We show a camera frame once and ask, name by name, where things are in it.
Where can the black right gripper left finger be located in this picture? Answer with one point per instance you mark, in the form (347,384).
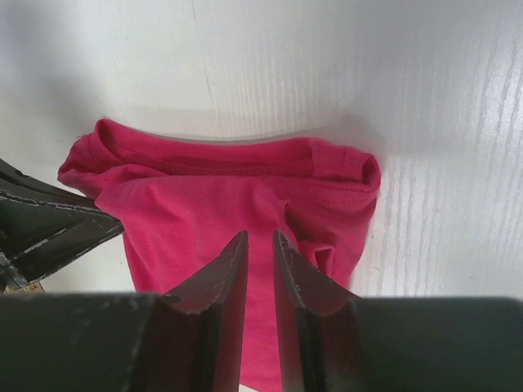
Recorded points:
(190,338)

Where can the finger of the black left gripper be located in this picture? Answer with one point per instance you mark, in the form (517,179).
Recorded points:
(45,228)

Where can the pink t shirt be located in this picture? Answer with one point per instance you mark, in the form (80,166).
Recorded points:
(181,203)

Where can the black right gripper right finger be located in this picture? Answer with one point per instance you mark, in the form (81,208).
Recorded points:
(319,343)

